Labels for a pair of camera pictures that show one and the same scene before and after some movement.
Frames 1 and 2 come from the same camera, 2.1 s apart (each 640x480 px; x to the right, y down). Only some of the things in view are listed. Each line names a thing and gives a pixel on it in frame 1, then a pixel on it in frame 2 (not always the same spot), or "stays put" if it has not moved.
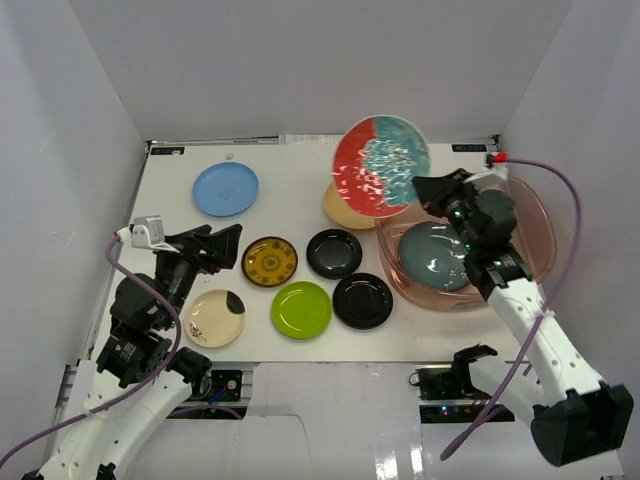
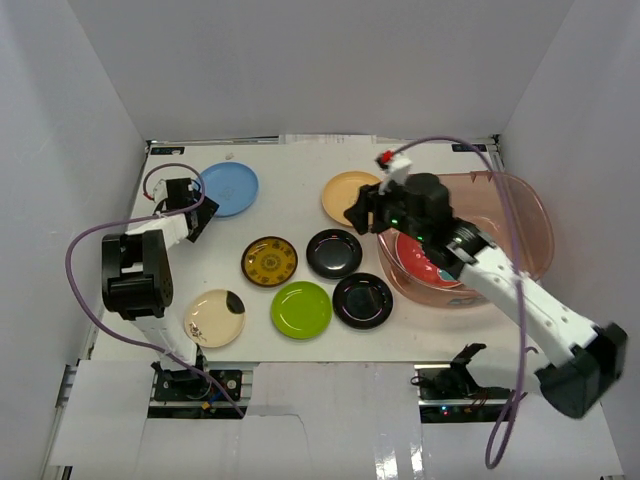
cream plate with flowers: x=214 y=318 stays put
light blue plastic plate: x=225 y=189 stays put
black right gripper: x=434 y=192 → x=359 y=214
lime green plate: x=301 y=310 stays put
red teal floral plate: x=375 y=162 → x=414 y=253
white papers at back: x=311 y=139 stays put
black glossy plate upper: x=334 y=253 stays put
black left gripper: x=198 y=251 → x=201 y=216
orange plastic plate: x=338 y=211 stays put
